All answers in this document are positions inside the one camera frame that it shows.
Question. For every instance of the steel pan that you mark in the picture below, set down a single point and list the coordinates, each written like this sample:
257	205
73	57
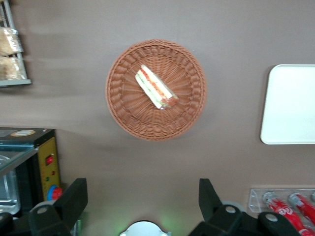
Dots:
7	191

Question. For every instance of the red cola bottle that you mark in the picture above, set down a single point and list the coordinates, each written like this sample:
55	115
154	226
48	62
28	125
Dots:
304	205
283	210
307	232

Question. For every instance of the plastic-wrapped triangle sandwich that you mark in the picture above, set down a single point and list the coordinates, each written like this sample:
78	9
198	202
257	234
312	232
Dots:
155	86

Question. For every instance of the round brown wicker basket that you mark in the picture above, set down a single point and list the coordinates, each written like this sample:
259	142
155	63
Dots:
128	98

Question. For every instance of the white rectangular plastic tray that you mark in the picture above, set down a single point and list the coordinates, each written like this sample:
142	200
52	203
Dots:
290	103

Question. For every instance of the round grey metal disc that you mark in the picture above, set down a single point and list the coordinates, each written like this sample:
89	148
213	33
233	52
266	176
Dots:
145	229

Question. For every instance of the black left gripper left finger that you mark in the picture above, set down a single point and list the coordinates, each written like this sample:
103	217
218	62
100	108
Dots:
71	199

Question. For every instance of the bagged bread in clear wrap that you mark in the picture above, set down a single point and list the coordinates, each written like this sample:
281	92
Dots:
7	40
8	68

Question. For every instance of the clear acrylic bottle holder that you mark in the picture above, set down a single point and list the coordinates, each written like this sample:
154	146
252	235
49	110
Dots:
254	201

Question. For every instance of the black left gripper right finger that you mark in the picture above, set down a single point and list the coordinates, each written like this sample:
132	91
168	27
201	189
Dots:
209	199

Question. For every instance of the grey metal shelf rack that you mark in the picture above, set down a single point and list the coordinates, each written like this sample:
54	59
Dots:
22	71

